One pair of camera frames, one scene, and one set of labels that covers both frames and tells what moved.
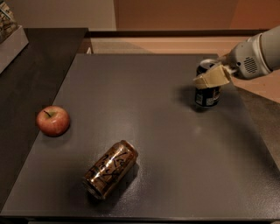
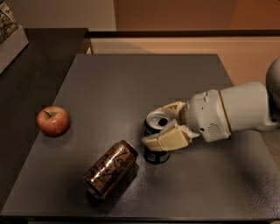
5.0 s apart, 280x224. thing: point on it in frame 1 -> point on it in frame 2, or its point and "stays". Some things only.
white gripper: x=244 y=62 -> x=205 y=115
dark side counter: x=29 y=84 stays
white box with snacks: x=12 y=37 stays
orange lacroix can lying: x=109 y=170 stays
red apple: x=52 y=121 stays
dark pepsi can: x=207 y=97 -> x=152 y=123
